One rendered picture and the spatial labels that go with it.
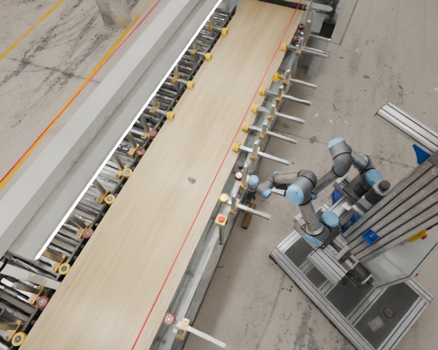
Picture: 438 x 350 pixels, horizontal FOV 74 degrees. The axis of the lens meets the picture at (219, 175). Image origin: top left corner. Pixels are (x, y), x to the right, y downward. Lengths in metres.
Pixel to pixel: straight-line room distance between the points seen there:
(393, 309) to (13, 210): 3.06
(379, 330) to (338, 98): 2.98
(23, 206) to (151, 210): 1.69
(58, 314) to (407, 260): 2.38
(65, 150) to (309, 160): 3.27
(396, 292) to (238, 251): 1.53
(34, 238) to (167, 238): 1.54
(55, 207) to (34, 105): 4.15
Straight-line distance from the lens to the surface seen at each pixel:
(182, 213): 2.44
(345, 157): 2.06
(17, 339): 2.63
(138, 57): 1.14
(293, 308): 3.23
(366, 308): 3.20
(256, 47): 3.74
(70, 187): 0.98
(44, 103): 5.02
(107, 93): 1.04
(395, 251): 2.28
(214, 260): 2.51
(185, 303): 2.56
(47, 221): 0.97
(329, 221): 2.13
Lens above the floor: 3.15
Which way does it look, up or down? 61 degrees down
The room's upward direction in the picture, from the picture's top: 2 degrees counter-clockwise
